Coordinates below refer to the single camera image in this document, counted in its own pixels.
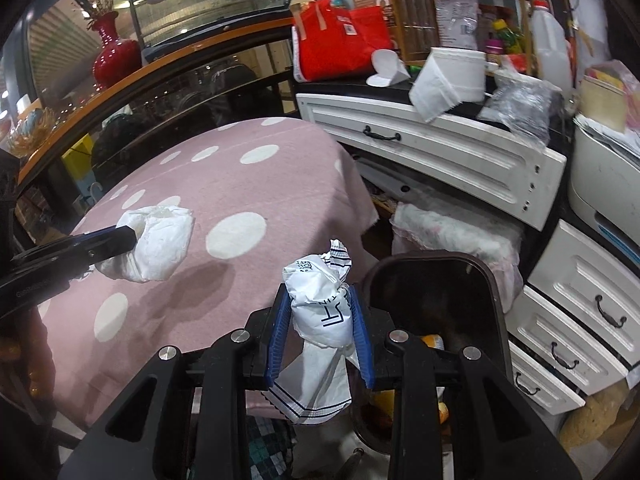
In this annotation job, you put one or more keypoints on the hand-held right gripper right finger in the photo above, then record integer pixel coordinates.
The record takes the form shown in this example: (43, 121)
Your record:
(362, 340)

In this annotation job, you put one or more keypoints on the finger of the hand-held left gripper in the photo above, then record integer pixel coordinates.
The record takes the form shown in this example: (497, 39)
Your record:
(100, 246)

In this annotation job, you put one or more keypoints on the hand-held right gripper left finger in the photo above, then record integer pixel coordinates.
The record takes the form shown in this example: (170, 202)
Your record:
(278, 340)

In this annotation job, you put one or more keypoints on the white printed paper bag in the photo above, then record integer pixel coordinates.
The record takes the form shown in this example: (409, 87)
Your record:
(320, 320)

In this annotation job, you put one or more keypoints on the large white tissue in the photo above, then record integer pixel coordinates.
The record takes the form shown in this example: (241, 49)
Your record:
(160, 240)

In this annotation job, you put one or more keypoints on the dark plastic trash bin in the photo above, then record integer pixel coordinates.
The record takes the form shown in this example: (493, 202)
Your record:
(440, 290)

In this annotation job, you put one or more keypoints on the chequered cloth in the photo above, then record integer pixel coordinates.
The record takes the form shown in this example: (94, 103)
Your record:
(270, 450)

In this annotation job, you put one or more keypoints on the gold glass bowl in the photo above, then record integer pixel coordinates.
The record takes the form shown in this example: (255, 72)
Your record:
(32, 130)

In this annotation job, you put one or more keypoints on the pink polka dot tablecloth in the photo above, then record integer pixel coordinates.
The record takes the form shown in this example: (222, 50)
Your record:
(225, 185)

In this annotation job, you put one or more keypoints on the red ceramic vase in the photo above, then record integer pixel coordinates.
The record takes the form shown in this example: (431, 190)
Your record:
(115, 60)

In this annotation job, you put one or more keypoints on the wooden counter ledge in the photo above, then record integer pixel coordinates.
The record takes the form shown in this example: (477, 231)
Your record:
(165, 52)

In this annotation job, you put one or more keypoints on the white long drawer cabinet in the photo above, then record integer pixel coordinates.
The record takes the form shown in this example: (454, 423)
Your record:
(450, 145)

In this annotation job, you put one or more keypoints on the brown paper scraps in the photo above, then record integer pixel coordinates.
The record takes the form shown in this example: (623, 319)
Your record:
(595, 420)

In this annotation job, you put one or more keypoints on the glass display case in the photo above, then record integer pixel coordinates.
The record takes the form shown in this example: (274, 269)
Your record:
(200, 0)

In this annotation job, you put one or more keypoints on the white plastic scoop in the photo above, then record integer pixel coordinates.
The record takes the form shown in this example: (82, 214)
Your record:
(387, 65)

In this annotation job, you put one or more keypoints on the white toilet paper roll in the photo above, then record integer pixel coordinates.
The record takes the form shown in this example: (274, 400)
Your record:
(455, 75)

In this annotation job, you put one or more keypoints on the clear plastic bag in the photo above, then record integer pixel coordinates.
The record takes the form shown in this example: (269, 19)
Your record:
(520, 105)

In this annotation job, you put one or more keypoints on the white printer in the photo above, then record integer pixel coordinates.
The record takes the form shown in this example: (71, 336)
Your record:
(600, 185)

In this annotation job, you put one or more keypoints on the red tote bag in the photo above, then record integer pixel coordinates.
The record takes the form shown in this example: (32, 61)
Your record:
(340, 45)

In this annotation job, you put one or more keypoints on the cream tape roll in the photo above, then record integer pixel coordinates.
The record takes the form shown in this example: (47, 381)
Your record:
(600, 105)

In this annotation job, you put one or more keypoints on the white printed packet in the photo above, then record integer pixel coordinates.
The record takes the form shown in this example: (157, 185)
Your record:
(457, 17)

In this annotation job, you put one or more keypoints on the yellow green bottle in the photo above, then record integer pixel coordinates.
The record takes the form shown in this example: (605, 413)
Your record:
(505, 35)

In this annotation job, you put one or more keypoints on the white plastic jug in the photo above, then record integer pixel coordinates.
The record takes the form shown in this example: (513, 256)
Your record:
(550, 45)

